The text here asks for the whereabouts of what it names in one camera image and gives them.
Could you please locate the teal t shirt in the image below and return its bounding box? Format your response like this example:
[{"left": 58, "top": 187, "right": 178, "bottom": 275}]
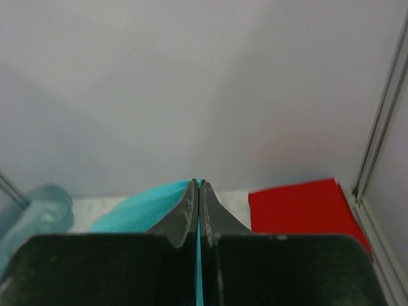
[{"left": 91, "top": 178, "right": 205, "bottom": 306}]

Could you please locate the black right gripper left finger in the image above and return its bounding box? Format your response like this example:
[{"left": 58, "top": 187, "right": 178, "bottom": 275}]
[{"left": 1, "top": 180, "right": 198, "bottom": 305}]

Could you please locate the left aluminium corner post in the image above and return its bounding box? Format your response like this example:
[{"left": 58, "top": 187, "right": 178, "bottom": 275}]
[{"left": 0, "top": 173, "right": 29, "bottom": 209}]

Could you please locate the teal transparent plastic bin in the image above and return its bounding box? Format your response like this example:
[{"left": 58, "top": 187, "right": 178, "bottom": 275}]
[{"left": 1, "top": 185, "right": 74, "bottom": 270}]

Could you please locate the folded red t shirt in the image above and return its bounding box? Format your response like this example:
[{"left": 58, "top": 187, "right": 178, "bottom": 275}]
[{"left": 248, "top": 178, "right": 372, "bottom": 256}]

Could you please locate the right aluminium corner post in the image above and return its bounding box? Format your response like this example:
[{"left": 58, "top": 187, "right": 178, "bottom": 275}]
[{"left": 353, "top": 29, "right": 407, "bottom": 305}]

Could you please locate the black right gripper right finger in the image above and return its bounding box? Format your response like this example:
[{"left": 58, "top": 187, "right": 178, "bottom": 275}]
[{"left": 199, "top": 181, "right": 387, "bottom": 305}]

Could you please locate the aluminium corner post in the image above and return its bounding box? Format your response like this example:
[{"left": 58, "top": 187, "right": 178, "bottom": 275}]
[
  {"left": 0, "top": 173, "right": 29, "bottom": 209},
  {"left": 353, "top": 29, "right": 407, "bottom": 305}
]

